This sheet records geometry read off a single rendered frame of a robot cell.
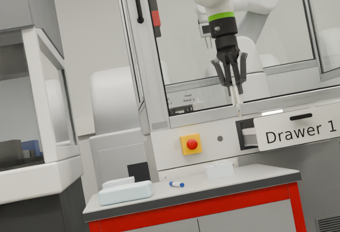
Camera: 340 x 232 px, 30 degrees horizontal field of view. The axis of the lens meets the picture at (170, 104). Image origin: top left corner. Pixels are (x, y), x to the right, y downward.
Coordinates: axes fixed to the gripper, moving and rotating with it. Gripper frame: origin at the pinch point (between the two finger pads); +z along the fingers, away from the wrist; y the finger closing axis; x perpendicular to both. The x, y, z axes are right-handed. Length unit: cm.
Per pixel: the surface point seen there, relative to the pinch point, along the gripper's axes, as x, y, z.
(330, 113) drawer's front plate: 8.8, 27.9, 11.8
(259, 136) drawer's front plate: -5.2, 7.4, 14.8
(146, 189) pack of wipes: -47, -12, 23
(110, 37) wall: 270, -225, -86
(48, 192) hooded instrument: -38, -56, 20
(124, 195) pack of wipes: -49, -18, 23
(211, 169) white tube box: -14.4, -7.3, 22.3
